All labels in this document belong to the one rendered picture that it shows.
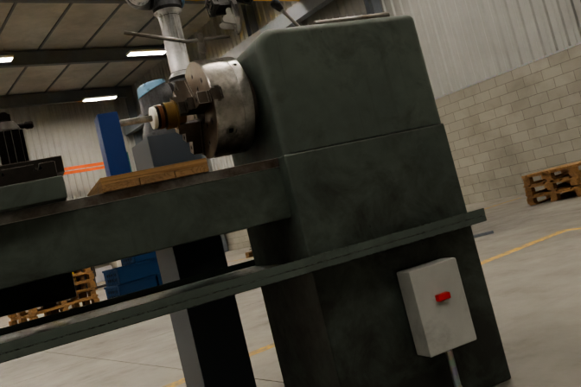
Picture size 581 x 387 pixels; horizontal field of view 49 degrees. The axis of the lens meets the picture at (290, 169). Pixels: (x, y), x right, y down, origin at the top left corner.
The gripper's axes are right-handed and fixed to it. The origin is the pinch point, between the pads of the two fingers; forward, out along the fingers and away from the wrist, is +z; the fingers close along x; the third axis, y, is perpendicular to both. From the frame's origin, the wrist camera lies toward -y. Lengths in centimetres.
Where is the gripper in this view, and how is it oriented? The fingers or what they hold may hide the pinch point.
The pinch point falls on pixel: (239, 30)
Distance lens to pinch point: 214.1
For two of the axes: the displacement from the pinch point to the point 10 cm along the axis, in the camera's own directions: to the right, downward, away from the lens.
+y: -8.9, 1.9, -4.1
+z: 3.3, 8.9, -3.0
